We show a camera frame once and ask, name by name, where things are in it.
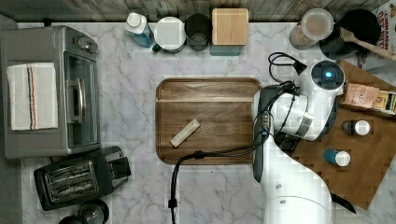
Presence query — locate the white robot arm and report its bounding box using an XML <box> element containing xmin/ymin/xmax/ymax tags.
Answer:
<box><xmin>251</xmin><ymin>61</ymin><xmax>346</xmax><ymax>224</ymax></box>

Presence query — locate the stick of butter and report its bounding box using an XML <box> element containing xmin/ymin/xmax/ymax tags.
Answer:
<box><xmin>170</xmin><ymin>119</ymin><xmax>200</xmax><ymax>147</ymax></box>

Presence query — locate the wooden cutting board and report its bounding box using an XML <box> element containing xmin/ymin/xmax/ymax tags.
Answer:
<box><xmin>155</xmin><ymin>77</ymin><xmax>262</xmax><ymax>164</ymax></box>

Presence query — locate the dark round glass cup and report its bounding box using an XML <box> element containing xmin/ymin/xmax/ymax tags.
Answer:
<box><xmin>184</xmin><ymin>13</ymin><xmax>212</xmax><ymax>51</ymax></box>

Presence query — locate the white lidded jar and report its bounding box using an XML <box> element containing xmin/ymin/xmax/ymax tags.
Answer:
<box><xmin>152</xmin><ymin>17</ymin><xmax>187</xmax><ymax>53</ymax></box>

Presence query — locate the teal canister with wood lid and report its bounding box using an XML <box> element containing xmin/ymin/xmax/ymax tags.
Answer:
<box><xmin>209</xmin><ymin>8</ymin><xmax>248</xmax><ymax>56</ymax></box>

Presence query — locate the blue liquid bottle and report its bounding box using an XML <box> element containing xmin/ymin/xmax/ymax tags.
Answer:
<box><xmin>125</xmin><ymin>12</ymin><xmax>153</xmax><ymax>48</ymax></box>

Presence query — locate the silver toaster oven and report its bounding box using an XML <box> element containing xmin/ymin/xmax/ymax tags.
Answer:
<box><xmin>1</xmin><ymin>25</ymin><xmax>100</xmax><ymax>159</ymax></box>

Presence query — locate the black slot toaster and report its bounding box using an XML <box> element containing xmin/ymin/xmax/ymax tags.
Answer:
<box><xmin>34</xmin><ymin>146</ymin><xmax>131</xmax><ymax>211</ymax></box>

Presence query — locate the black grinder bottom left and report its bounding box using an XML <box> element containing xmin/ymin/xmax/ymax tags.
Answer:
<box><xmin>78</xmin><ymin>199</ymin><xmax>109</xmax><ymax>224</ymax></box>

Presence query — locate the glass jar with white lid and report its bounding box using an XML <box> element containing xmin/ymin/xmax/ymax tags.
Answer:
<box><xmin>289</xmin><ymin>8</ymin><xmax>333</xmax><ymax>50</ymax></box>

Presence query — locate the blue spice jar white cap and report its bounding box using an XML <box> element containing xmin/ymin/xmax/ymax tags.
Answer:
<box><xmin>323</xmin><ymin>148</ymin><xmax>351</xmax><ymax>167</ymax></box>

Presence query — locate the dark spice jar white cap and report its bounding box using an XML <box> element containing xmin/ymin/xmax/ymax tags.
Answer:
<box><xmin>341</xmin><ymin>119</ymin><xmax>371</xmax><ymax>136</ymax></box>

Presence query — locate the pink tea box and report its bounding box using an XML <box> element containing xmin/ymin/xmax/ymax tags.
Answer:
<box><xmin>344</xmin><ymin>83</ymin><xmax>379</xmax><ymax>108</ymax></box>

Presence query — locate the striped white dish towel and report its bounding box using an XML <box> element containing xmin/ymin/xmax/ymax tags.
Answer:
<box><xmin>7</xmin><ymin>63</ymin><xmax>58</xmax><ymax>131</ymax></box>

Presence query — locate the wooden spatula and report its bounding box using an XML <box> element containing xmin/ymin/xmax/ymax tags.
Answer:
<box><xmin>340</xmin><ymin>28</ymin><xmax>396</xmax><ymax>61</ymax></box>

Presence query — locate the black round cap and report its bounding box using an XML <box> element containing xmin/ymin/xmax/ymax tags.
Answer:
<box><xmin>58</xmin><ymin>216</ymin><xmax>83</xmax><ymax>224</ymax></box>

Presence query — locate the yellow tea box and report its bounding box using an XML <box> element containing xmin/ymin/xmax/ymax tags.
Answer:
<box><xmin>373</xmin><ymin>91</ymin><xmax>395</xmax><ymax>115</ymax></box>

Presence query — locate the black utensil pot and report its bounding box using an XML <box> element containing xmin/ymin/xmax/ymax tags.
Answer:
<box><xmin>319</xmin><ymin>8</ymin><xmax>381</xmax><ymax>60</ymax></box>

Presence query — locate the cinnamon cereal box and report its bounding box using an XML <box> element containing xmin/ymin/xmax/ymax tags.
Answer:
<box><xmin>362</xmin><ymin>0</ymin><xmax>396</xmax><ymax>70</ymax></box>

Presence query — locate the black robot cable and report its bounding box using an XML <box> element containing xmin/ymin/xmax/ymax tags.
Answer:
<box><xmin>167</xmin><ymin>51</ymin><xmax>307</xmax><ymax>224</ymax></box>

